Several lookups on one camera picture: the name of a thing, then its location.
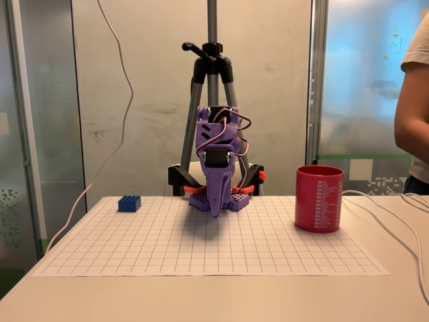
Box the blue toy brick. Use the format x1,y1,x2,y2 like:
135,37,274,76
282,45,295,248
117,195,142,213

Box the red cup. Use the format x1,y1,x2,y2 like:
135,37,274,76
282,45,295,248
294,164,345,234

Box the black orange table clamp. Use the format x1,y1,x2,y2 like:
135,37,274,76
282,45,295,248
167,163,206,197
234,163,269,197

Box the white grid paper sheet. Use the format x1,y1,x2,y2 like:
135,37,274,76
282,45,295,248
32,195,391,278

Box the dark trousers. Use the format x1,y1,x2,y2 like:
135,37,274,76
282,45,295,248
404,174,429,196

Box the red white black servo wires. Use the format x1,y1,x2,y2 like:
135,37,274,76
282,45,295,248
197,109,253,197

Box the pink cable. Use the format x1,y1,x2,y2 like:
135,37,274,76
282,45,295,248
43,0,134,258

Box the upright aluminium frame post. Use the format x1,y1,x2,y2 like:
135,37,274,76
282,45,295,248
306,0,328,165

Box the long white cable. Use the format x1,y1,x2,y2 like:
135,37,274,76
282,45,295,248
341,189,429,305

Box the grey black camera tripod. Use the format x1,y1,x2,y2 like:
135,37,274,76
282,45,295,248
179,0,255,197

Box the short white cable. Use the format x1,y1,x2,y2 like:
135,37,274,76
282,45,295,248
400,193,429,214

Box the slanted aluminium frame post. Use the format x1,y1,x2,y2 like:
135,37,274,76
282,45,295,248
3,0,48,259

